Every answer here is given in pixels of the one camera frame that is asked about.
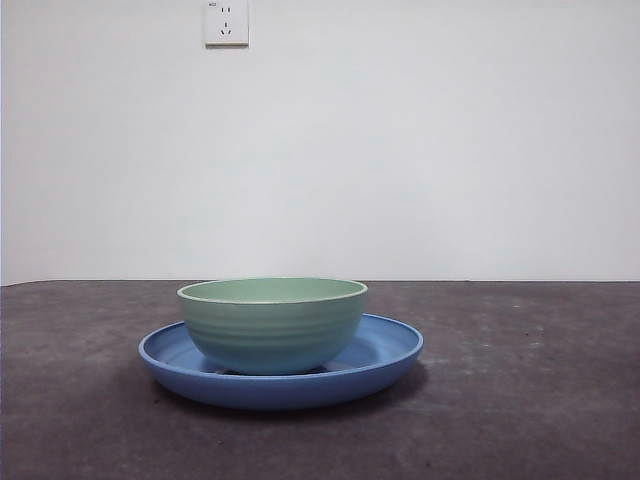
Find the blue round plate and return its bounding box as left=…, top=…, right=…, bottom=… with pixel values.
left=138, top=313, right=425, bottom=412

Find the green ribbed bowl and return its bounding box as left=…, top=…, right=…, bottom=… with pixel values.
left=176, top=277, right=370, bottom=375

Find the white wall socket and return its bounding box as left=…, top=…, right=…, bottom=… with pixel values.
left=203, top=0, right=250, bottom=50

